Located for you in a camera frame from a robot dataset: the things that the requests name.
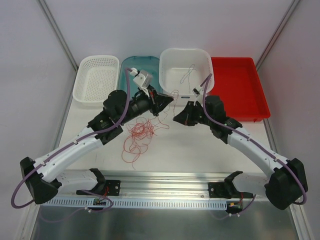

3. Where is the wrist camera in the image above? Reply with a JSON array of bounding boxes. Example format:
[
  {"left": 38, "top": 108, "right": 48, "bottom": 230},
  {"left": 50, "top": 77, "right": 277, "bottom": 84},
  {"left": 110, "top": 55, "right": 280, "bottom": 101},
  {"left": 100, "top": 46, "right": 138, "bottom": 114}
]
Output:
[
  {"left": 129, "top": 67, "right": 153, "bottom": 96},
  {"left": 192, "top": 85, "right": 206, "bottom": 103}
]

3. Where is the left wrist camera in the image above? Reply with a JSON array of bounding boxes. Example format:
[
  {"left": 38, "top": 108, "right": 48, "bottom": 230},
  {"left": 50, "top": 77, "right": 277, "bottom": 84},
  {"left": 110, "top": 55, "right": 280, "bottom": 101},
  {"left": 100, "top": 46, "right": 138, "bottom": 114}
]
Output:
[{"left": 129, "top": 67, "right": 153, "bottom": 96}]

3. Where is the purple cable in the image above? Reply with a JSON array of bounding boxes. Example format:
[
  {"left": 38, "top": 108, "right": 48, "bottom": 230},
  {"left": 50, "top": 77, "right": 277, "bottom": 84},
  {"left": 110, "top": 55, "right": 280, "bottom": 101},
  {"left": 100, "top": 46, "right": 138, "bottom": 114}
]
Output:
[
  {"left": 201, "top": 73, "right": 309, "bottom": 206},
  {"left": 10, "top": 67, "right": 133, "bottom": 209}
]

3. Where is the white perforated basket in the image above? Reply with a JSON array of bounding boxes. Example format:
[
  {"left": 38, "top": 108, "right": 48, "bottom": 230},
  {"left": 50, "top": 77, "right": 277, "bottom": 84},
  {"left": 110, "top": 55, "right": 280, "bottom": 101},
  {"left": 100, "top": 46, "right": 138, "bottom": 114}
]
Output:
[{"left": 72, "top": 55, "right": 120, "bottom": 107}]

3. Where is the teal transparent plastic bin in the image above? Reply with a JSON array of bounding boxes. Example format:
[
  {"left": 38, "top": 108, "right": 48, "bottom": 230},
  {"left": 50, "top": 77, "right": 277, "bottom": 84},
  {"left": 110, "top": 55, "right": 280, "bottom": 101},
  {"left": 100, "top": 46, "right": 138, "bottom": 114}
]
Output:
[{"left": 117, "top": 56, "right": 163, "bottom": 93}]

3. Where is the thin dark blue cable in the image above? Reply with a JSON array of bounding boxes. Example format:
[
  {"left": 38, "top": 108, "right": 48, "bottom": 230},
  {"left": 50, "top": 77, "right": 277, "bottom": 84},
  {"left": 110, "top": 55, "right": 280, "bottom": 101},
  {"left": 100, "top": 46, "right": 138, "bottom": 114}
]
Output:
[{"left": 179, "top": 64, "right": 197, "bottom": 95}]

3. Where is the white plastic tub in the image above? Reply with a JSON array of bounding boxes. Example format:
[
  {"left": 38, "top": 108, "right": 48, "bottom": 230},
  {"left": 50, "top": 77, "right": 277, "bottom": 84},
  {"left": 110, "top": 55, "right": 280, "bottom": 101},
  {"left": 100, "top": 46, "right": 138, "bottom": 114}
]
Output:
[{"left": 158, "top": 48, "right": 214, "bottom": 106}]

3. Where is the orange cable bundle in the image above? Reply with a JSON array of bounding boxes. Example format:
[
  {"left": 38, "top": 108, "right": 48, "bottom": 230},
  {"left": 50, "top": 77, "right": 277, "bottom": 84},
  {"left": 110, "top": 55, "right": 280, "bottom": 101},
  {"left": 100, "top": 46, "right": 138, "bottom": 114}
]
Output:
[{"left": 121, "top": 117, "right": 169, "bottom": 171}]

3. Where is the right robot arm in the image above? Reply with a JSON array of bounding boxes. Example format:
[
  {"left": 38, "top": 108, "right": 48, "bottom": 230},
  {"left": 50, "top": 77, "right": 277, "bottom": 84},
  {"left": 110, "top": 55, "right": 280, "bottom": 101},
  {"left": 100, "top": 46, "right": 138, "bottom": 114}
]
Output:
[{"left": 173, "top": 95, "right": 308, "bottom": 210}]

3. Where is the white slotted cable duct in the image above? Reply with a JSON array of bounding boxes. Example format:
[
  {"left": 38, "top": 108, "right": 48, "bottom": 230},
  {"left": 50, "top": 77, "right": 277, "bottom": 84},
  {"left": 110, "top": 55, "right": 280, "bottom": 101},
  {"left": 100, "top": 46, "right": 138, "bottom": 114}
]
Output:
[{"left": 43, "top": 197, "right": 227, "bottom": 211}]

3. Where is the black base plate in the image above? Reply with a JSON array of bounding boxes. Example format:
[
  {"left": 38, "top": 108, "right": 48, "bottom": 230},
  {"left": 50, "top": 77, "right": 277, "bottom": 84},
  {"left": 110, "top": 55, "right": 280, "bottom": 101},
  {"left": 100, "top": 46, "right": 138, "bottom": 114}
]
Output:
[
  {"left": 98, "top": 180, "right": 121, "bottom": 197},
  {"left": 208, "top": 182, "right": 231, "bottom": 199}
]

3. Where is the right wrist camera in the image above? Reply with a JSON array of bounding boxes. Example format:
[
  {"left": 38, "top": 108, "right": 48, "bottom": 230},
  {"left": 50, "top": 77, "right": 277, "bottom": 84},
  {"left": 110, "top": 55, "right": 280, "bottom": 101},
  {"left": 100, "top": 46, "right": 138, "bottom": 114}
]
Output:
[{"left": 192, "top": 85, "right": 206, "bottom": 103}]

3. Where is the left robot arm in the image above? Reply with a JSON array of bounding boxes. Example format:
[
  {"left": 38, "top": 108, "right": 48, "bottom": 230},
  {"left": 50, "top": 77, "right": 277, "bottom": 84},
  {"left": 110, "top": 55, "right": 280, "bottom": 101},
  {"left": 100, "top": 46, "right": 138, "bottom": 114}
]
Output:
[{"left": 20, "top": 86, "right": 174, "bottom": 205}]

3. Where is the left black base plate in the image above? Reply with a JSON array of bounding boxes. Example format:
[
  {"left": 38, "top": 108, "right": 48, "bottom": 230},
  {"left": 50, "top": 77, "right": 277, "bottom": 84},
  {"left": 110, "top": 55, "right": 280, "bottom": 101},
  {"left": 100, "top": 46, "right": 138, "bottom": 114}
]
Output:
[{"left": 98, "top": 180, "right": 121, "bottom": 197}]

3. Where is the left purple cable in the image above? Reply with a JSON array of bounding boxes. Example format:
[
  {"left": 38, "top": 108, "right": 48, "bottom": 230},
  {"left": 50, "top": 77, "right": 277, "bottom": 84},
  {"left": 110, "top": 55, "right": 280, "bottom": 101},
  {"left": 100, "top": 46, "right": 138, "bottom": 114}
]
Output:
[{"left": 10, "top": 67, "right": 133, "bottom": 209}]

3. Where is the aluminium mounting rail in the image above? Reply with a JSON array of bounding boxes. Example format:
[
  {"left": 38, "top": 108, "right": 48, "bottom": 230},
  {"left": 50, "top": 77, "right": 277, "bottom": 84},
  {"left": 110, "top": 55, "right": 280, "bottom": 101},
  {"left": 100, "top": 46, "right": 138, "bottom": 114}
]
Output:
[{"left": 49, "top": 170, "right": 268, "bottom": 201}]

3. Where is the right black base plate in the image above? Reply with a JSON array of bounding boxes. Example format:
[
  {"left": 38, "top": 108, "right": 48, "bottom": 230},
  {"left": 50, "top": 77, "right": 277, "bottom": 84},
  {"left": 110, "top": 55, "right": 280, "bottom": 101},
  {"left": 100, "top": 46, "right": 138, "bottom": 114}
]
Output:
[{"left": 208, "top": 182, "right": 231, "bottom": 199}]

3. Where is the red plastic tray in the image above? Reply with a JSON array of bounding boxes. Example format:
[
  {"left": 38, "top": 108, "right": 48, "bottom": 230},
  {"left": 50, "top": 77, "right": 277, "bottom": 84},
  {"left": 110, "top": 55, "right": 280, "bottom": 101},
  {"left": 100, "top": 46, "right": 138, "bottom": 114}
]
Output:
[{"left": 210, "top": 57, "right": 271, "bottom": 122}]

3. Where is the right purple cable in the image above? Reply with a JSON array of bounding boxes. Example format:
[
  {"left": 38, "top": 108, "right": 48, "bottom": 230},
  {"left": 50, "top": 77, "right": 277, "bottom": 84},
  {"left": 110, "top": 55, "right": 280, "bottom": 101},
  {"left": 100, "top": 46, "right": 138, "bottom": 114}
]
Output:
[{"left": 201, "top": 73, "right": 309, "bottom": 206}]

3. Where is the red white twisted cable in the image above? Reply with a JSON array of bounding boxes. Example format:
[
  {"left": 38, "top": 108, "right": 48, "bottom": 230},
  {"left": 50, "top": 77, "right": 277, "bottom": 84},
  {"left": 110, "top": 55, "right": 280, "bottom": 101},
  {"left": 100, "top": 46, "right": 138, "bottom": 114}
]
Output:
[{"left": 159, "top": 89, "right": 180, "bottom": 120}]

